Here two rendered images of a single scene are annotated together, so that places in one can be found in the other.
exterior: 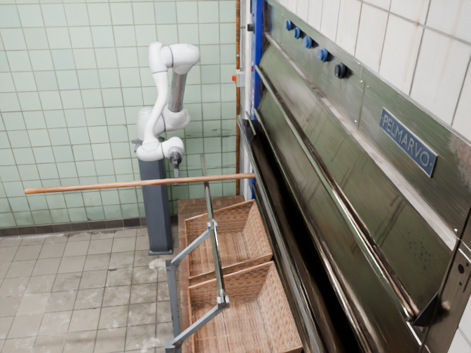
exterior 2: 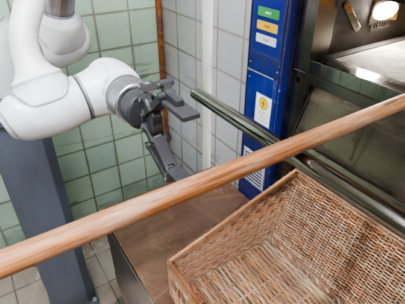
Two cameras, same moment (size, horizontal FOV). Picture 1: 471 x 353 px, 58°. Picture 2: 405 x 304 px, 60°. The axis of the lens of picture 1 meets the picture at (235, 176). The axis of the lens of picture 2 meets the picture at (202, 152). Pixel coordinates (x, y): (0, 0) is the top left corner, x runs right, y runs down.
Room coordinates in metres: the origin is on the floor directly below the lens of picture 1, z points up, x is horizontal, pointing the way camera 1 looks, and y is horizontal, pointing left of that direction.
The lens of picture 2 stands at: (1.64, 0.52, 1.50)
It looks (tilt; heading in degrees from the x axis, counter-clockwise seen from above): 33 degrees down; 335
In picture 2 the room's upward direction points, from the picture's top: straight up
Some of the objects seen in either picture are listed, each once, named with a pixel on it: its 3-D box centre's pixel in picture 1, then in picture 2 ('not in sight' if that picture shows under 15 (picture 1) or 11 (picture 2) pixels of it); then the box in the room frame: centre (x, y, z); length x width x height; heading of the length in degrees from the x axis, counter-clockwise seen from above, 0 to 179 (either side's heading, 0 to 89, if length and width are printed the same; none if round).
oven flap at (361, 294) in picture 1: (304, 174); not in sight; (1.48, -0.28, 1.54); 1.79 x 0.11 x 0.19; 8
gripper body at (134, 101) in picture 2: (175, 160); (147, 114); (2.23, 0.36, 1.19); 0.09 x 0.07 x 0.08; 7
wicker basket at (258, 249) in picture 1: (224, 244); (302, 295); (2.02, 0.07, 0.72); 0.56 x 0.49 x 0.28; 8
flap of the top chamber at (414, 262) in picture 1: (310, 113); not in sight; (1.48, -0.28, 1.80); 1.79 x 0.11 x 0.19; 8
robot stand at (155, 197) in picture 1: (155, 199); (47, 219); (2.84, 0.64, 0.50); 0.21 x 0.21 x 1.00; 4
